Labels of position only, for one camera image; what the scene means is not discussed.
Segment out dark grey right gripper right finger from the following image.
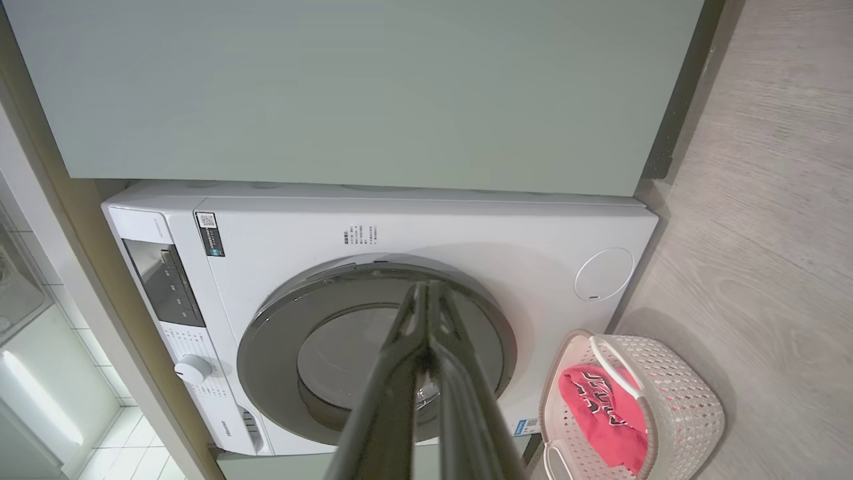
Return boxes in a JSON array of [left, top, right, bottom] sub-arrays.
[[430, 281, 528, 480]]

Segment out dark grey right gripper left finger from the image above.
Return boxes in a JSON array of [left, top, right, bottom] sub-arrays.
[[325, 281, 430, 480]]

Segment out grey washing machine door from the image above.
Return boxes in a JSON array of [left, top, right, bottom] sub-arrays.
[[237, 262, 518, 446]]

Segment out red jersey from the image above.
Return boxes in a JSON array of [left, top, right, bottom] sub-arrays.
[[558, 363, 648, 475]]

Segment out white washing machine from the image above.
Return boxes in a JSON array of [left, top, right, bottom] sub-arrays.
[[101, 180, 659, 457]]

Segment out cream perforated laundry basket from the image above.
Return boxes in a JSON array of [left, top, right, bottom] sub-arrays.
[[538, 329, 726, 480]]

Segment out white detergent drawer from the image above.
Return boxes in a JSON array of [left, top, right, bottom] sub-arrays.
[[237, 403, 268, 455]]

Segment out white washer dial knob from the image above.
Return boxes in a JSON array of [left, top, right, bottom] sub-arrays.
[[175, 354, 214, 385]]

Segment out round white filter cover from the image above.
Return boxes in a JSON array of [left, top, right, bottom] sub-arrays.
[[574, 247, 634, 301]]

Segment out black QR code sticker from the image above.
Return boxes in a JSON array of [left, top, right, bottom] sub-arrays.
[[195, 211, 225, 258]]

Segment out black washer control panel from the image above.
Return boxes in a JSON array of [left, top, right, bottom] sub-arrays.
[[122, 239, 206, 328]]

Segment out pale green cabinet panel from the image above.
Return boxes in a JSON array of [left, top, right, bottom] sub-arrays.
[[3, 0, 706, 197]]

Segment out dark skirting strip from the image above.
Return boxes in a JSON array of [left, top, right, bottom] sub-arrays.
[[643, 0, 727, 181]]

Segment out tan wooden door frame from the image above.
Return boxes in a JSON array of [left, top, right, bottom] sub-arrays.
[[0, 13, 224, 480]]

